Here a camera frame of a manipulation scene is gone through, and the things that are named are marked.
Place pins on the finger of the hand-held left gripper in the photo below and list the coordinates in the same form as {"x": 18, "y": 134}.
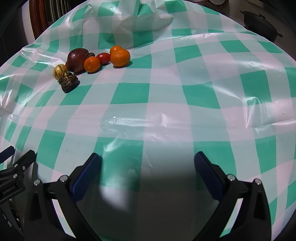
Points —
{"x": 25, "y": 160}
{"x": 8, "y": 151}

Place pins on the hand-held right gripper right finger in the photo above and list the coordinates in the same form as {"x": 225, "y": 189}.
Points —
{"x": 208, "y": 176}

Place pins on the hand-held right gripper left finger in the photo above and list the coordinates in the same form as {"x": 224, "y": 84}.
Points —
{"x": 86, "y": 176}

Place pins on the small mandarin orange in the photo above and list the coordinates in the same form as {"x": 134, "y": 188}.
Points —
{"x": 91, "y": 64}

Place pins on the dark red apple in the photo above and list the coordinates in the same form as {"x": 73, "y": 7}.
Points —
{"x": 77, "y": 60}

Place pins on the red tomato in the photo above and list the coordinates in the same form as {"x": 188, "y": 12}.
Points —
{"x": 103, "y": 58}

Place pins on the large mandarin orange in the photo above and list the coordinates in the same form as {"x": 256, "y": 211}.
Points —
{"x": 120, "y": 58}

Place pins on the green white checked plastic tablecloth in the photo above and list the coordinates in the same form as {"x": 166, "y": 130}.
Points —
{"x": 161, "y": 104}

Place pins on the dark green brown lumpy fruit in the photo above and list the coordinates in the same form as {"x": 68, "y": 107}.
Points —
{"x": 69, "y": 83}

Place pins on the yellow striped pepino melon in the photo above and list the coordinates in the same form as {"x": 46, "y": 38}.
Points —
{"x": 59, "y": 71}

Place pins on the small red fruit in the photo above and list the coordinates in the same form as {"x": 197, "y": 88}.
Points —
{"x": 67, "y": 65}

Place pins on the small dark fruit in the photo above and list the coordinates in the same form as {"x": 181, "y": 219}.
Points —
{"x": 91, "y": 54}

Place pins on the grey slatted metal panel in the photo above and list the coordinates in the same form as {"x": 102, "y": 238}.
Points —
{"x": 67, "y": 8}

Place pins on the black cooking pot with lid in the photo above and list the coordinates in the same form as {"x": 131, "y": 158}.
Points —
{"x": 261, "y": 24}

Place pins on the round metal object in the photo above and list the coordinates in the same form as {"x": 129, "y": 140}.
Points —
{"x": 217, "y": 1}

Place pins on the brown wooden door frame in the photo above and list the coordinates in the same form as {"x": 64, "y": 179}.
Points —
{"x": 38, "y": 16}

